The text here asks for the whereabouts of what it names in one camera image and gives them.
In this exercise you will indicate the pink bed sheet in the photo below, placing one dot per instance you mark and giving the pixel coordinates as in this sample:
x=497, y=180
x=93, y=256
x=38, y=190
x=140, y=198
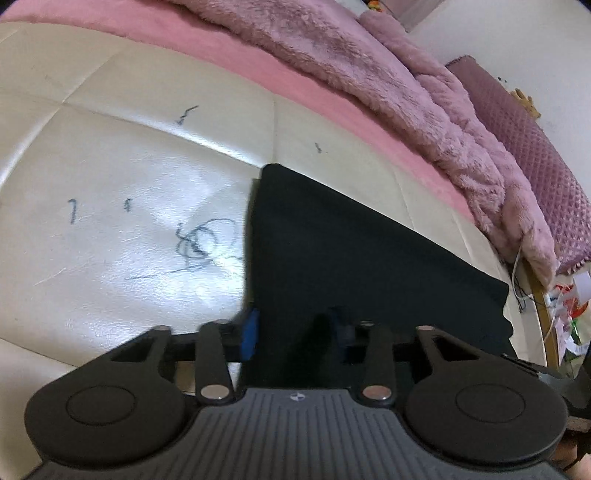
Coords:
x=286, y=78

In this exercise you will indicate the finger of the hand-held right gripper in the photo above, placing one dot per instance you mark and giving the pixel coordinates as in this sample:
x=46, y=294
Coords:
x=519, y=361

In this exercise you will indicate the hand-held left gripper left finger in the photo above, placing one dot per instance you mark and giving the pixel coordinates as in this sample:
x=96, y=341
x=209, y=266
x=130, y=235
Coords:
x=251, y=334

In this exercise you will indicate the orange plush toy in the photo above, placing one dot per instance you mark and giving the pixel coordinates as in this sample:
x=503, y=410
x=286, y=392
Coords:
x=375, y=4

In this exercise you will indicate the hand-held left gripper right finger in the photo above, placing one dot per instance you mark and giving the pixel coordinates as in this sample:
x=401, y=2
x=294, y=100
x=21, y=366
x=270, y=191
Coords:
x=342, y=333

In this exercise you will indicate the yellow plush toy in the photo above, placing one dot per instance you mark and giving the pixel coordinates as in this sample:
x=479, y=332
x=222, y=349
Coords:
x=524, y=98

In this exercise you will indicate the mauve fluffy blanket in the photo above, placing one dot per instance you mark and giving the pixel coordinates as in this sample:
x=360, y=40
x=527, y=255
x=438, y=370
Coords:
x=415, y=92

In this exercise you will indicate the mauve quilted cushion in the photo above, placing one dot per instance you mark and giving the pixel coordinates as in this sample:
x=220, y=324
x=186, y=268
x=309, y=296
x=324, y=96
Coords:
x=535, y=161

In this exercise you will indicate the black pants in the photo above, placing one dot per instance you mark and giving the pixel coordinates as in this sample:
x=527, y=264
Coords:
x=351, y=258

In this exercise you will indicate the wooden bed frame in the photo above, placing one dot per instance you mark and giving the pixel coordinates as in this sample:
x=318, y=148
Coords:
x=547, y=323

